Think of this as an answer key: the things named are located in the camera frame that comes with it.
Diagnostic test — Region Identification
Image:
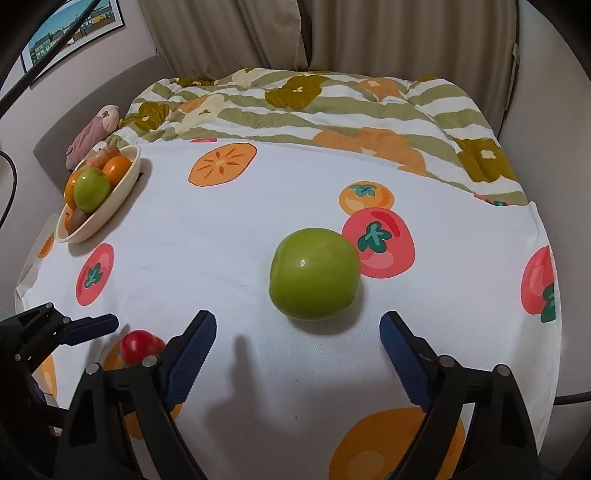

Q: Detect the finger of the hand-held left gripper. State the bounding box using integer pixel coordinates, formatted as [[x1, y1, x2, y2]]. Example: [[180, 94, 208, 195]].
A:
[[16, 302, 121, 365]]

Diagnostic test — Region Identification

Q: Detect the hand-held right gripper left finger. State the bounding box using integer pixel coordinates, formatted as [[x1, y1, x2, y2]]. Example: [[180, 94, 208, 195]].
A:
[[55, 310, 218, 480]]

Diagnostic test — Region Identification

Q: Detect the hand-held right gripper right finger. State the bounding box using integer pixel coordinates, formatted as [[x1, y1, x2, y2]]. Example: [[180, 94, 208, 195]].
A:
[[379, 311, 541, 480]]

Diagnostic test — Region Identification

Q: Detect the green apple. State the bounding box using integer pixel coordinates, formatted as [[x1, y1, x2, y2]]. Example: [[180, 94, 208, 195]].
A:
[[269, 227, 362, 321], [74, 167, 112, 213]]

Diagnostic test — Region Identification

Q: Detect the cream oval bowl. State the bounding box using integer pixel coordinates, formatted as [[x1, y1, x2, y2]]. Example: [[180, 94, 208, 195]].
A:
[[55, 144, 141, 244]]

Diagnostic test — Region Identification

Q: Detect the large orange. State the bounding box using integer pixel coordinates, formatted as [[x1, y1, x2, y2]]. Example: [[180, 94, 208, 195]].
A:
[[64, 172, 86, 208]]

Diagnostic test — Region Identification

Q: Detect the white fruit print cloth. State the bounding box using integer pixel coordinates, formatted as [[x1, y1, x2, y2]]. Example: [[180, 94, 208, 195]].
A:
[[14, 138, 566, 480]]

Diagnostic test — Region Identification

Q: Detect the reddish apple on plate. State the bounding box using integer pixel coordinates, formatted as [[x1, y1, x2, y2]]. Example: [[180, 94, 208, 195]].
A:
[[83, 145, 122, 169]]

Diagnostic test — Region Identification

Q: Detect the pink plush toy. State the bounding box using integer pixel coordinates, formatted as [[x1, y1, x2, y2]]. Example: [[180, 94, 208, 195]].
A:
[[65, 105, 123, 171]]

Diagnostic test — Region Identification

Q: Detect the grey upholstered backrest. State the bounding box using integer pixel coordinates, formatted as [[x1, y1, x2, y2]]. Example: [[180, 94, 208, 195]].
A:
[[33, 54, 169, 185]]

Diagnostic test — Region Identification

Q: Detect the green striped floral blanket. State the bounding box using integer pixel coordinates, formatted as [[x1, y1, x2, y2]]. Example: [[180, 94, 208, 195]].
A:
[[111, 68, 529, 206]]

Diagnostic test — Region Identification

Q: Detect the beige curtain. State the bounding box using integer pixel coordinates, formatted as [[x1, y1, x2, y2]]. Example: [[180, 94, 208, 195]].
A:
[[139, 0, 518, 81]]

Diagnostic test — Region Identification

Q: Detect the black cable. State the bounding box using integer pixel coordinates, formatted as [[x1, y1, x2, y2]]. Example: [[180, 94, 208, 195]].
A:
[[554, 390, 591, 407], [0, 150, 18, 227]]

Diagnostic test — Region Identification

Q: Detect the framed wall picture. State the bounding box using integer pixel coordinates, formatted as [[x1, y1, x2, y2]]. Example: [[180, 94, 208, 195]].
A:
[[21, 0, 125, 88]]

